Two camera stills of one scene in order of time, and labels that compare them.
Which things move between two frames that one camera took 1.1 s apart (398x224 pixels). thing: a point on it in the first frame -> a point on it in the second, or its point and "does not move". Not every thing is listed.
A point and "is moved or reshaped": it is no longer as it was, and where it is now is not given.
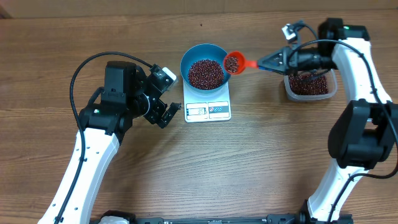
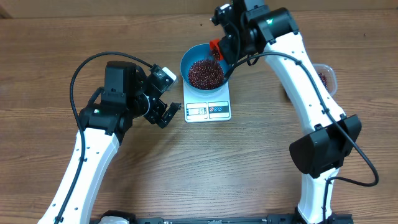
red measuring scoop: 235,63 -> 216,43
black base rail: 303,217 does not move
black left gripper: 155,117 does not move
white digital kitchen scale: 211,107 does not move
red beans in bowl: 206,74 does not move
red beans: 232,64 is moved or reshaped
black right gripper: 290,62 -> 228,48
